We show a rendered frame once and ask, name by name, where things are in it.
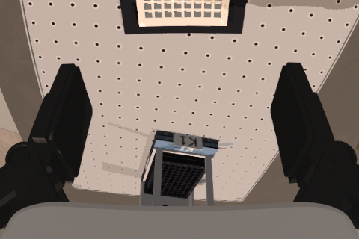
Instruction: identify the black flat square tray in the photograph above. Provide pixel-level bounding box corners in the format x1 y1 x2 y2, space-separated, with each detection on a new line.
120 0 246 34

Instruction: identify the grey plate rack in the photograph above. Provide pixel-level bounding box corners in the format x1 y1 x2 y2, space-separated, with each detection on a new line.
139 131 218 206

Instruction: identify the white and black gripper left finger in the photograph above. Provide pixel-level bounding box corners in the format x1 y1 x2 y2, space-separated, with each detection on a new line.
0 63 93 230

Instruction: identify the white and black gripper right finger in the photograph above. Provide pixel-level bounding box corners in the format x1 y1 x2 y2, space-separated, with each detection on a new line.
271 62 359 229

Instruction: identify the white perforated base plate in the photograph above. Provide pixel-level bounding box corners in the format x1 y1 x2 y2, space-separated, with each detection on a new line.
20 0 359 202

